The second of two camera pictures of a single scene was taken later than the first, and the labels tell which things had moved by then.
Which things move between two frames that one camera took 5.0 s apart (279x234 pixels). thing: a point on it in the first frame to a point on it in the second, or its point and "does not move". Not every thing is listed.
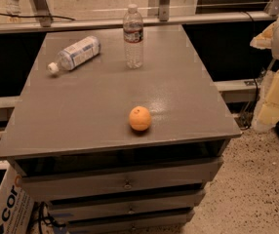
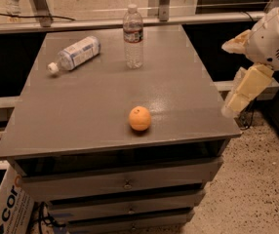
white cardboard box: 12,209 does not move
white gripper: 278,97 to 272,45
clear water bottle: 134,37 does not move
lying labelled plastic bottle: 72,57 does not move
